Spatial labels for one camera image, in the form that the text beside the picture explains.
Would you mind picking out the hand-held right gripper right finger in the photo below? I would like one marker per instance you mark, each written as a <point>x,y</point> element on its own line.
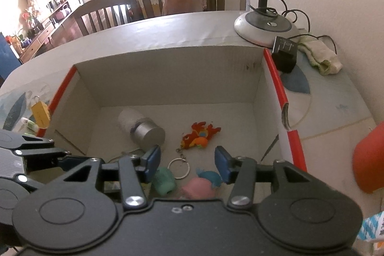
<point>222,164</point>

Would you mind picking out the red flower arrangement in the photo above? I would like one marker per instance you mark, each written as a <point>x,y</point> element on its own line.
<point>30,17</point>

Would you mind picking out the white cloth rag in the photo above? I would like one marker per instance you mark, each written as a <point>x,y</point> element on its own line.
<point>321,58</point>

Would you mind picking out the red cardboard box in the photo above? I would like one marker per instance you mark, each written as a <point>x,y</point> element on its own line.
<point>180,79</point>

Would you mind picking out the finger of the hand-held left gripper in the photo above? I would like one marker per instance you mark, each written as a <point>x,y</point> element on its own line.
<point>30,143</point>
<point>51,161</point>

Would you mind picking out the white paper roll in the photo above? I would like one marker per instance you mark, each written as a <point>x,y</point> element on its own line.
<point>147,136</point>

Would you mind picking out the pink and blue toy figure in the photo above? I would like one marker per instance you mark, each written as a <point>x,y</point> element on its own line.
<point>198,188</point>

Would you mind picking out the red bottle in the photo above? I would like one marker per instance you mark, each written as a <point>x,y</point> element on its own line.
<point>370,160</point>

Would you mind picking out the black power adapter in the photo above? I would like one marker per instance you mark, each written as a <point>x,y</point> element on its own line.
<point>283,59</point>

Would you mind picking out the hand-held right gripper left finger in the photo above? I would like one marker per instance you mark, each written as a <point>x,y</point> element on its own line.
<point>151,163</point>

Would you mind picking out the blue white patterned packet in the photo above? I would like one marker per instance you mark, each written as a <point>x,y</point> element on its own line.
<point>373,232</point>

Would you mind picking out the blue board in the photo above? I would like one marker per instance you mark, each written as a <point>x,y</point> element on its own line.
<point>7,58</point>

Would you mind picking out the wooden TV cabinet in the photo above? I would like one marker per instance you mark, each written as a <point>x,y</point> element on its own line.
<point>39,40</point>

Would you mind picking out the mint green plastic toy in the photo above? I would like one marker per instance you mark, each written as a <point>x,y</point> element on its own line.
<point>164,182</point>

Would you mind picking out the white green glue stick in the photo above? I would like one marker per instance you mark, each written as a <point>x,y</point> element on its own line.
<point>29,125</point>

